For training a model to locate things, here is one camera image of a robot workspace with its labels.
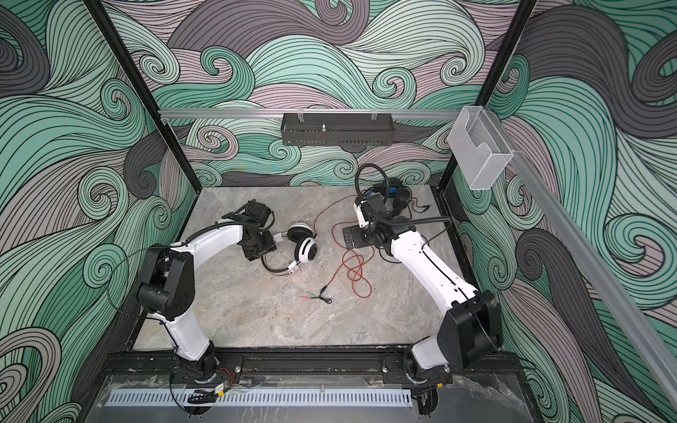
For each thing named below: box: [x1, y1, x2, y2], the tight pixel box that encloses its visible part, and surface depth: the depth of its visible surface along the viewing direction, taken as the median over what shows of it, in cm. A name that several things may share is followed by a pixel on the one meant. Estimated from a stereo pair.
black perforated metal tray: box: [280, 112, 395, 147], surface depth 97 cm
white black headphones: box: [260, 222, 319, 276], surface depth 94 cm
